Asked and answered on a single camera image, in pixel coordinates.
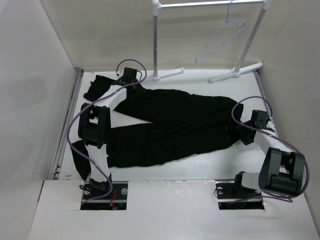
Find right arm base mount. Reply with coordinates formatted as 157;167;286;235
214;180;265;210

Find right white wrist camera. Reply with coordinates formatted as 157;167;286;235
265;120;276;133

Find light blue wire hanger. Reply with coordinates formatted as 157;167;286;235
194;0;247;64

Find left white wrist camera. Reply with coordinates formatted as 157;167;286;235
116;70;124;79

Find black trousers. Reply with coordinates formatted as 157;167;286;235
71;74;245;181

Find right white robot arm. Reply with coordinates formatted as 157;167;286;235
231;110;305;198

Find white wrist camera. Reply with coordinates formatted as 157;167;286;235
265;120;276;133
116;70;124;79

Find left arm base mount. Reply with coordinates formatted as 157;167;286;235
79;181;129;211

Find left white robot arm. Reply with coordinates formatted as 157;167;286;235
71;67;143;200

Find white clothes rack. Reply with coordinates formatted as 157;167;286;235
147;0;271;83

